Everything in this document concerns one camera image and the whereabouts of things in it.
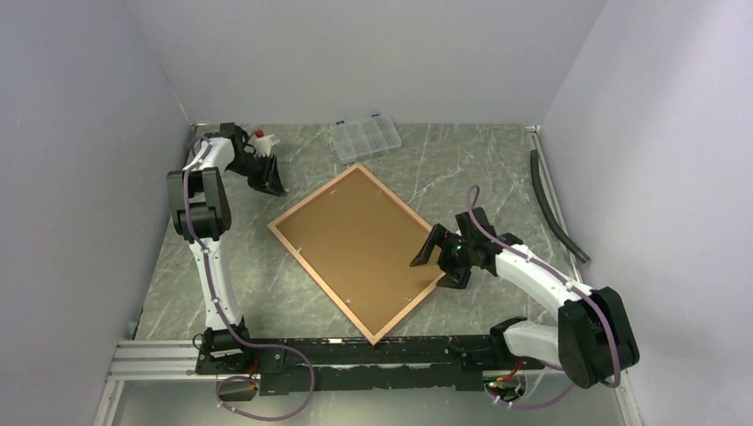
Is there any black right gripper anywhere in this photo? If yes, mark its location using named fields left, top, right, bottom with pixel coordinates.
left=410, top=223, right=475, bottom=289

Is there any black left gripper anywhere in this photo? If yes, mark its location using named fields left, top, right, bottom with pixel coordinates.
left=227, top=153, right=287, bottom=197

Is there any brown backing board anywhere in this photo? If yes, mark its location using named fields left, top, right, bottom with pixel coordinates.
left=274, top=170, right=439, bottom=337

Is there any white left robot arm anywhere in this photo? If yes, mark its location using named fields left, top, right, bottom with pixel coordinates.
left=166, top=122, right=287, bottom=373

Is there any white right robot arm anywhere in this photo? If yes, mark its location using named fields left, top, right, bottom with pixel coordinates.
left=410, top=208, right=640, bottom=389

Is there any clear plastic organizer box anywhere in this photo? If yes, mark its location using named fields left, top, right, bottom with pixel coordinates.
left=329, top=114, right=402, bottom=165

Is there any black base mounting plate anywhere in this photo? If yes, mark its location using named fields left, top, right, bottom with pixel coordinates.
left=194, top=335, right=546, bottom=396

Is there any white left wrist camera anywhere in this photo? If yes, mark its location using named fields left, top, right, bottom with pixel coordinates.
left=251, top=130, right=281, bottom=156

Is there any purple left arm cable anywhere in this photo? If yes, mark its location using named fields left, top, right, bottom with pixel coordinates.
left=182, top=136, right=318, bottom=424

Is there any black rubber hose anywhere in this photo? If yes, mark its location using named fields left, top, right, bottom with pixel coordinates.
left=529, top=149, right=591, bottom=264

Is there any aluminium rail frame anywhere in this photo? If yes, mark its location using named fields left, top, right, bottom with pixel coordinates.
left=96, top=124, right=640, bottom=425

